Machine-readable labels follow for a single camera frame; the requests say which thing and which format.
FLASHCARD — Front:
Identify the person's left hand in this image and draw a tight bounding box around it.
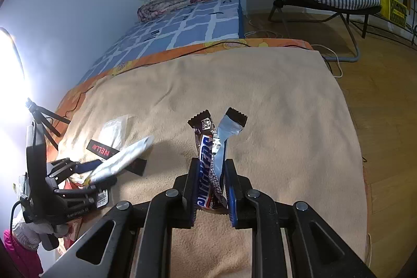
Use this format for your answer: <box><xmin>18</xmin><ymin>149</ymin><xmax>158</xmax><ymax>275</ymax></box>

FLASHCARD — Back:
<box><xmin>13</xmin><ymin>218</ymin><xmax>70</xmax><ymax>251</ymax></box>

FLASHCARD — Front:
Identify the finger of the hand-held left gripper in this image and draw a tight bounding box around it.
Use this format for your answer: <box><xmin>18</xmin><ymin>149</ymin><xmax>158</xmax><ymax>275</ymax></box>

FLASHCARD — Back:
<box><xmin>54</xmin><ymin>176</ymin><xmax>118</xmax><ymax>200</ymax></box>
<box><xmin>48</xmin><ymin>158</ymin><xmax>104</xmax><ymax>180</ymax></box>

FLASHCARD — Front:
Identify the black wrapper with red print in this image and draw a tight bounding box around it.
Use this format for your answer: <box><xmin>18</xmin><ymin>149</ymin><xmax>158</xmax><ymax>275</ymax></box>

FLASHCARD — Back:
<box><xmin>87</xmin><ymin>139</ymin><xmax>148</xmax><ymax>177</ymax></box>

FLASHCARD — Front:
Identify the light blue snack wrapper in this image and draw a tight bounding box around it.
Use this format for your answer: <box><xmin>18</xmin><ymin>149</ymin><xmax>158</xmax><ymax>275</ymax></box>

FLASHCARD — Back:
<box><xmin>212</xmin><ymin>107</ymin><xmax>248</xmax><ymax>197</ymax></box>

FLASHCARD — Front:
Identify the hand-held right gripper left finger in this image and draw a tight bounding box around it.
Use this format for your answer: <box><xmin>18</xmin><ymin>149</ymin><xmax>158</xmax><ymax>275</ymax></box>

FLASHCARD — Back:
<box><xmin>42</xmin><ymin>158</ymin><xmax>200</xmax><ymax>278</ymax></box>

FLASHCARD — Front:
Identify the yellow crate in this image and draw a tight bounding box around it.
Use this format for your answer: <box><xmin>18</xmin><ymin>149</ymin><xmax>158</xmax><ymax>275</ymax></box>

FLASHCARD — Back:
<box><xmin>379</xmin><ymin>0</ymin><xmax>410</xmax><ymax>28</ymax></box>

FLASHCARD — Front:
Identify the person's left forearm pink sleeve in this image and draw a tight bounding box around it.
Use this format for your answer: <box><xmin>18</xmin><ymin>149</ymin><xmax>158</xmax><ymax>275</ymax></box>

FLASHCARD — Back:
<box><xmin>3</xmin><ymin>229</ymin><xmax>44</xmax><ymax>278</ymax></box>

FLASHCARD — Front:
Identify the black tripod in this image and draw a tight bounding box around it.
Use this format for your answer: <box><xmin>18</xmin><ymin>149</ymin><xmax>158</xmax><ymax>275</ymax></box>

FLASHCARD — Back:
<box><xmin>26</xmin><ymin>98</ymin><xmax>71</xmax><ymax>149</ymax></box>

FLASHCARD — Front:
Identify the brown chocolate bar wrapper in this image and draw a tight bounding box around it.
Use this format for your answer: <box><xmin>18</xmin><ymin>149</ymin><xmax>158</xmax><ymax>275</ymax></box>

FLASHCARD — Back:
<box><xmin>188</xmin><ymin>109</ymin><xmax>229</xmax><ymax>214</ymax></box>

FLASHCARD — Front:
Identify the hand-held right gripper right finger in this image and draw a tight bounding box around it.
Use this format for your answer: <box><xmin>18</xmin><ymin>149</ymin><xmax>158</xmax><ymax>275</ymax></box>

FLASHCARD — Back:
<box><xmin>223</xmin><ymin>159</ymin><xmax>375</xmax><ymax>278</ymax></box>

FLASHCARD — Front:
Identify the beige blanket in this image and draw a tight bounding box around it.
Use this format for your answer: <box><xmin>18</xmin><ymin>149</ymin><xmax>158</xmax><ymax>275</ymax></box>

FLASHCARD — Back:
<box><xmin>57</xmin><ymin>48</ymin><xmax>372</xmax><ymax>278</ymax></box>

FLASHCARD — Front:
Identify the clear plastic bag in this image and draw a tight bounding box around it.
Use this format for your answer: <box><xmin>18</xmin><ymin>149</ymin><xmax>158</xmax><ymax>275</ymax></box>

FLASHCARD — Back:
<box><xmin>98</xmin><ymin>115</ymin><xmax>130</xmax><ymax>148</ymax></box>

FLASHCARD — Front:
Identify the bright lamp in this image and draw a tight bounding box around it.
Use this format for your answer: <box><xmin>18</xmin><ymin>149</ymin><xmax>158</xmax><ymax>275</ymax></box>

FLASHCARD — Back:
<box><xmin>0</xmin><ymin>27</ymin><xmax>27</xmax><ymax>98</ymax></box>

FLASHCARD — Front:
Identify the white cable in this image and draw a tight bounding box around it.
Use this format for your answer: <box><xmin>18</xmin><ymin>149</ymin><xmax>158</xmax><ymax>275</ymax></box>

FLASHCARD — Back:
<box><xmin>244</xmin><ymin>30</ymin><xmax>345</xmax><ymax>79</ymax></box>

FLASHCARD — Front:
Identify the blue checkered mattress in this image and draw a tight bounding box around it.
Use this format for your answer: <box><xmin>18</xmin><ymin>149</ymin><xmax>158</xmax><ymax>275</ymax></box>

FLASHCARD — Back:
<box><xmin>76</xmin><ymin>0</ymin><xmax>246</xmax><ymax>83</ymax></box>

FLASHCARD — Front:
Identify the orange patterned sheet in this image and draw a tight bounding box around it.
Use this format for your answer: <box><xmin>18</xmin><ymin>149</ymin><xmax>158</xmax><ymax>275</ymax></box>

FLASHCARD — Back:
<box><xmin>54</xmin><ymin>38</ymin><xmax>314</xmax><ymax>148</ymax></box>

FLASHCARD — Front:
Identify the white barcode wrapper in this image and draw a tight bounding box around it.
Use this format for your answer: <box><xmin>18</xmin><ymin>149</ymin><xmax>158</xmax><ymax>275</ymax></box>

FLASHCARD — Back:
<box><xmin>67</xmin><ymin>174</ymin><xmax>109</xmax><ymax>209</ymax></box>

